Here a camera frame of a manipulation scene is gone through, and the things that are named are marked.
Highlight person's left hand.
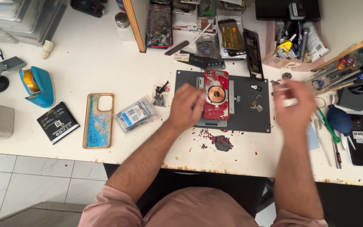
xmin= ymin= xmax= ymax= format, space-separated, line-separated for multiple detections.
xmin=167 ymin=83 xmax=207 ymax=132

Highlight person's right hand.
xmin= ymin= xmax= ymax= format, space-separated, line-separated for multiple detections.
xmin=272 ymin=79 xmax=318 ymax=136

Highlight red phone back housing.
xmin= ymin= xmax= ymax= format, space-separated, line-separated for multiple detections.
xmin=203 ymin=70 xmax=230 ymax=121

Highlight black battery with labels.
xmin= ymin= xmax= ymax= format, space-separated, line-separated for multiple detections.
xmin=174 ymin=50 xmax=226 ymax=71

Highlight small bag of black parts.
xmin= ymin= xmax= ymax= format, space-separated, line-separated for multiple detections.
xmin=152 ymin=81 xmax=171 ymax=107

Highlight grey metal phone clamp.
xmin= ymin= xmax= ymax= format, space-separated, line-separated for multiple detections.
xmin=196 ymin=77 xmax=241 ymax=128

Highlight small metal shield pieces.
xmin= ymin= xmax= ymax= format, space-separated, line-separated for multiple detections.
xmin=250 ymin=94 xmax=264 ymax=113

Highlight yellow glue tube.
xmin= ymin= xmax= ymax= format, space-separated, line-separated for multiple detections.
xmin=274 ymin=34 xmax=297 ymax=56

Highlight rack of screwdrivers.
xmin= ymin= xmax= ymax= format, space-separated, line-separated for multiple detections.
xmin=306 ymin=53 xmax=363 ymax=96

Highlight black flat pry tool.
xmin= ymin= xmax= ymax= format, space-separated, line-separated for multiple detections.
xmin=164 ymin=40 xmax=190 ymax=57

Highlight pink tray of tools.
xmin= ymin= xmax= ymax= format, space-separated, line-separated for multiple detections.
xmin=262 ymin=20 xmax=329 ymax=72

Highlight dark grey work mat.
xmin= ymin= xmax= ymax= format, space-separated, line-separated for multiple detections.
xmin=174 ymin=70 xmax=271 ymax=134

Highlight grey debris clump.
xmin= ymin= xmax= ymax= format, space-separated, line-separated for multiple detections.
xmin=211 ymin=135 xmax=234 ymax=152

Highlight light blue card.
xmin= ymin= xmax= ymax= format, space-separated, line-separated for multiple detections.
xmin=306 ymin=123 xmax=320 ymax=151

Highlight green pry tool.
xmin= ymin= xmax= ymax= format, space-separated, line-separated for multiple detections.
xmin=315 ymin=108 xmax=341 ymax=144

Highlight blue air blower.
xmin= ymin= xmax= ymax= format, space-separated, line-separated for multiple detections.
xmin=326 ymin=104 xmax=356 ymax=150

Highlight white stick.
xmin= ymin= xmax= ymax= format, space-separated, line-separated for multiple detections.
xmin=189 ymin=22 xmax=212 ymax=48

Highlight black stand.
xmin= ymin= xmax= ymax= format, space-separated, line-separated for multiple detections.
xmin=337 ymin=86 xmax=363 ymax=111

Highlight metal tweezers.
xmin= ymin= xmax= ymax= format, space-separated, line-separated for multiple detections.
xmin=313 ymin=119 xmax=333 ymax=167

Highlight clear bag of parts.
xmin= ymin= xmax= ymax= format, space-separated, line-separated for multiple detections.
xmin=115 ymin=95 xmax=159 ymax=133

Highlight phone screen with gold card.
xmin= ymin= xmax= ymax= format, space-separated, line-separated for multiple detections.
xmin=217 ymin=18 xmax=247 ymax=58

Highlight wooden strip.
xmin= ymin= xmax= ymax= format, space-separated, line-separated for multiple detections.
xmin=311 ymin=31 xmax=363 ymax=73

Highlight black tablet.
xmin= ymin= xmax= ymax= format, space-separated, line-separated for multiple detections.
xmin=255 ymin=0 xmax=321 ymax=22

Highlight bag of dark phone parts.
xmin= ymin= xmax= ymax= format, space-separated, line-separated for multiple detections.
xmin=146 ymin=4 xmax=173 ymax=49

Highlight heap of phone parts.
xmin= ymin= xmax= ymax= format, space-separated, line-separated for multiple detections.
xmin=172 ymin=0 xmax=255 ymax=34

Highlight black craft knife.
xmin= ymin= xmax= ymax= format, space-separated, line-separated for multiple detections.
xmin=331 ymin=139 xmax=342 ymax=169

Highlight wooden framed board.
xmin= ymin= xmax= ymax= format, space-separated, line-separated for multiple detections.
xmin=122 ymin=0 xmax=147 ymax=53

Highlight black phone with white label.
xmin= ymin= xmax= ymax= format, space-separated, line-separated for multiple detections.
xmin=347 ymin=114 xmax=363 ymax=167

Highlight blue glitter phone case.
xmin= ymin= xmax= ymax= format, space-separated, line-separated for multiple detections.
xmin=83 ymin=93 xmax=114 ymax=149

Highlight small jar with metal lid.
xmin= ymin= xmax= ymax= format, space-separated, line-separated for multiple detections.
xmin=115 ymin=12 xmax=130 ymax=28

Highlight person's pink shirt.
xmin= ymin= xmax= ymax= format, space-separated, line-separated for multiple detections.
xmin=79 ymin=185 xmax=329 ymax=227

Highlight black device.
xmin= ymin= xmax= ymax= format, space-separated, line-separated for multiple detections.
xmin=70 ymin=0 xmax=107 ymax=18

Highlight black battery package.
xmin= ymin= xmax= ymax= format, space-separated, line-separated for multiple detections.
xmin=37 ymin=101 xmax=80 ymax=145

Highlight blue tape dispenser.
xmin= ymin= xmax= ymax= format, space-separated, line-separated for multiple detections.
xmin=19 ymin=66 xmax=55 ymax=109

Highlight white plastic cap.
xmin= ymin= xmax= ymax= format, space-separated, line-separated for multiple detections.
xmin=41 ymin=40 xmax=55 ymax=60

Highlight clear plastic drawer unit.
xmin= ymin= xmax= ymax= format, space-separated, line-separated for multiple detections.
xmin=0 ymin=0 xmax=67 ymax=47

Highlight grey box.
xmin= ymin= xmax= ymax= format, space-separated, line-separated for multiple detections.
xmin=0 ymin=202 xmax=88 ymax=227

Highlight black phone frame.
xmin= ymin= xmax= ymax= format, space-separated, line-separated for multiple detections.
xmin=243 ymin=29 xmax=265 ymax=81

